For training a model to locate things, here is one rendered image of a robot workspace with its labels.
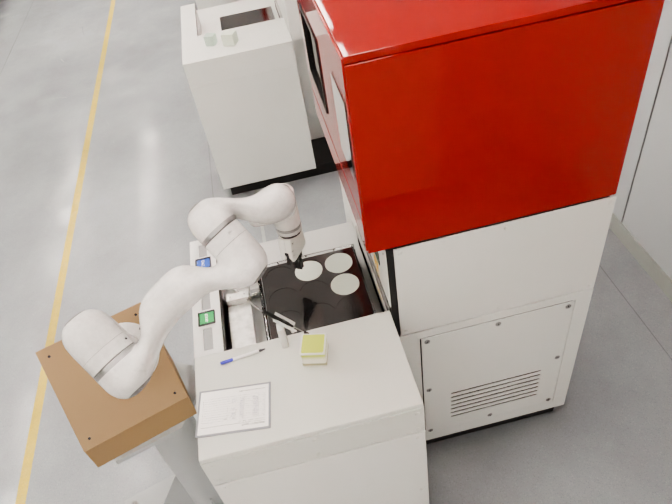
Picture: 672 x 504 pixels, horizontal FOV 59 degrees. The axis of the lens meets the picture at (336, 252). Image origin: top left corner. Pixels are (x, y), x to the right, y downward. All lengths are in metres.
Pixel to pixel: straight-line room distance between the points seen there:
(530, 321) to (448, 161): 0.81
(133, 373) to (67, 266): 2.63
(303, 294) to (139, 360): 0.77
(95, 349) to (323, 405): 0.63
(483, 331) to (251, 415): 0.85
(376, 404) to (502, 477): 1.08
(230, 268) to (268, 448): 0.55
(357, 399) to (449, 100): 0.83
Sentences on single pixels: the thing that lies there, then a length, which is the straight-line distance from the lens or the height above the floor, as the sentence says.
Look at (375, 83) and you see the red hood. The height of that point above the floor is 1.74.
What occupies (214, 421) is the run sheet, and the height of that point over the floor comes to 0.97.
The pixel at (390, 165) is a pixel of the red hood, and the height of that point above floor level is 1.51.
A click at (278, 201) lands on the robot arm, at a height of 1.52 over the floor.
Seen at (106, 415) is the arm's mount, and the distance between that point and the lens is 1.90.
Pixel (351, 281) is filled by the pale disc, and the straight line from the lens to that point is 2.06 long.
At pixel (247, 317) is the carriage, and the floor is 0.88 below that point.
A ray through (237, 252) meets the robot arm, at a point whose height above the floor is 1.49.
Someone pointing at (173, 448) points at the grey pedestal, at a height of 0.62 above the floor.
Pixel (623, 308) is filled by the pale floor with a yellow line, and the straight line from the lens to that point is 3.25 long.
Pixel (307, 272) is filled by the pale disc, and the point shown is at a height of 0.90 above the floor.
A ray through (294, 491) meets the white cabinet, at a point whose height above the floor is 0.66.
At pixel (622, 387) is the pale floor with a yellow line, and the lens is 2.97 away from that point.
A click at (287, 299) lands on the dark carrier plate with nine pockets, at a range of 2.05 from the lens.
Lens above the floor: 2.40
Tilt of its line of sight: 44 degrees down
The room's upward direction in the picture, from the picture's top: 10 degrees counter-clockwise
